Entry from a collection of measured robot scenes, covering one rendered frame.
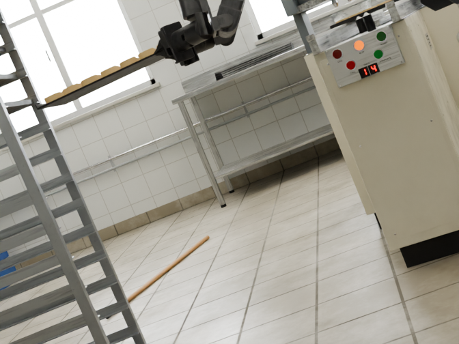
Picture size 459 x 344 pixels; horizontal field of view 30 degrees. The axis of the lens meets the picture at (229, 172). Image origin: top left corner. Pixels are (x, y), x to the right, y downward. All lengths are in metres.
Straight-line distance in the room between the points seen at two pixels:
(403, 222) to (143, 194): 4.31
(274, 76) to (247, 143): 0.59
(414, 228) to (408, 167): 0.22
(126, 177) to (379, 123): 4.38
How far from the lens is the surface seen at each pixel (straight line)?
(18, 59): 2.81
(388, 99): 3.01
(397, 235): 3.12
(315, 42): 3.00
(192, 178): 7.08
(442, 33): 3.67
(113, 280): 2.83
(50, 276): 2.86
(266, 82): 6.93
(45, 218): 2.36
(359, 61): 2.98
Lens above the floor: 0.89
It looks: 6 degrees down
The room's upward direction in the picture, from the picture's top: 23 degrees counter-clockwise
